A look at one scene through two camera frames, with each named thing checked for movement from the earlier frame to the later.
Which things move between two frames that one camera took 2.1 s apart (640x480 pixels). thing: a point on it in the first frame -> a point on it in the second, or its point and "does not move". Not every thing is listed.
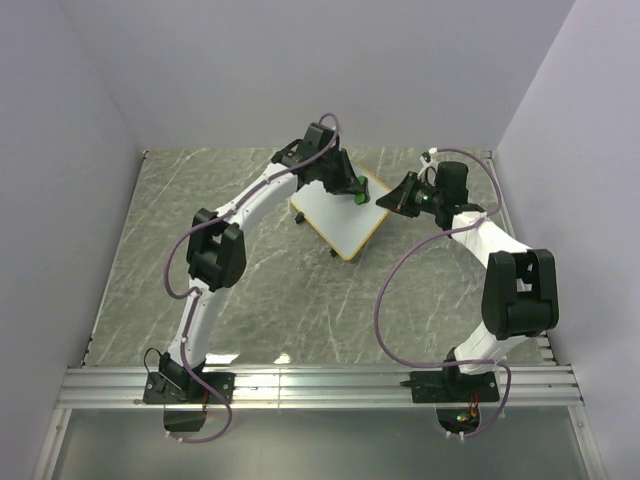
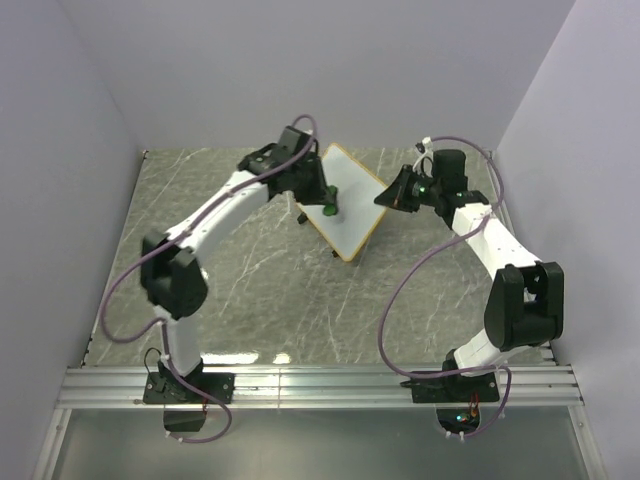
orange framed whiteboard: [338, 217] does not move
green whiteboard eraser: [364, 197] -> [331, 194]
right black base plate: [443, 386] does not move
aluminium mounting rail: [315, 387] does not move
